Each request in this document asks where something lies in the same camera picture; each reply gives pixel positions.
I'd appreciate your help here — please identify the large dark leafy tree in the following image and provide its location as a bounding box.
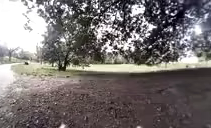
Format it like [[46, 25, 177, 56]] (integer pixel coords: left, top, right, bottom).
[[21, 0, 211, 72]]

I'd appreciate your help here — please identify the row of distant trees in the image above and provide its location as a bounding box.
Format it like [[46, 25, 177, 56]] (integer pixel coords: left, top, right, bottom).
[[0, 40, 44, 63]]

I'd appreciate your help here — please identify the bare tree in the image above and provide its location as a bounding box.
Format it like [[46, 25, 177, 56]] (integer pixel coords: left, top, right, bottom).
[[6, 46, 20, 63]]

